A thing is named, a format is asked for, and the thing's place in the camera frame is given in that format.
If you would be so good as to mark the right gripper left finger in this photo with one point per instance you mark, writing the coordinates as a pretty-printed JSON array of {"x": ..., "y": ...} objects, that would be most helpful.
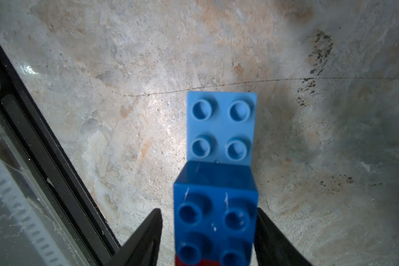
[{"x": 142, "y": 248}]

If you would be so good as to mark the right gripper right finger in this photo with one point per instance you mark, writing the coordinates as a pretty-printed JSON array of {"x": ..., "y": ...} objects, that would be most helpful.
[{"x": 272, "y": 247}]

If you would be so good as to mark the blue small lego brick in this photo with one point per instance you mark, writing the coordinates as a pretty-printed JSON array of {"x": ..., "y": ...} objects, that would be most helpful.
[{"x": 215, "y": 208}]

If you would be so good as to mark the light blue brick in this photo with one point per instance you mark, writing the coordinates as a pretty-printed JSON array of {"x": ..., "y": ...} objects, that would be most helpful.
[{"x": 220, "y": 127}]

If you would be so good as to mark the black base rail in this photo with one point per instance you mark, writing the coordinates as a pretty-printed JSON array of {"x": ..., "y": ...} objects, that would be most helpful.
[{"x": 52, "y": 168}]

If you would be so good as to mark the white slotted cable duct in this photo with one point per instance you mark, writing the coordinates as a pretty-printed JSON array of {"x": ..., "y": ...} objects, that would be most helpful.
[{"x": 24, "y": 239}]

